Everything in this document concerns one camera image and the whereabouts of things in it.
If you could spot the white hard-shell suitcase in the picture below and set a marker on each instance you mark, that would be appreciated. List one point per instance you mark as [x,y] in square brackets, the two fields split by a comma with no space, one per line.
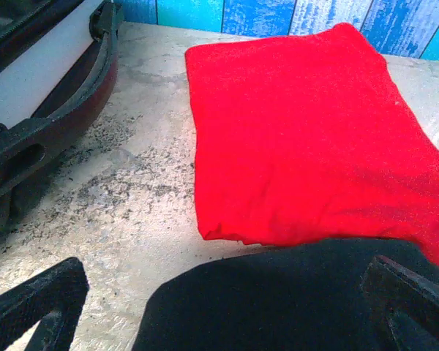
[40,84]

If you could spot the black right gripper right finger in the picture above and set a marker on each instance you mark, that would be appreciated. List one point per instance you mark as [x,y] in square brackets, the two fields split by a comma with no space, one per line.
[420,296]

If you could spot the black cloth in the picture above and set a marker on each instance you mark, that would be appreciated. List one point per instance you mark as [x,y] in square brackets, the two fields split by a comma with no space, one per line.
[259,311]

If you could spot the red cloth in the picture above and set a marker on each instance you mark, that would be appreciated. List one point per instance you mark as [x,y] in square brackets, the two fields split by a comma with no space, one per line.
[296,146]

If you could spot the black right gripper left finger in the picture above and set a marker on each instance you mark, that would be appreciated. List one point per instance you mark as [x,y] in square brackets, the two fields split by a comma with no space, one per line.
[18,311]

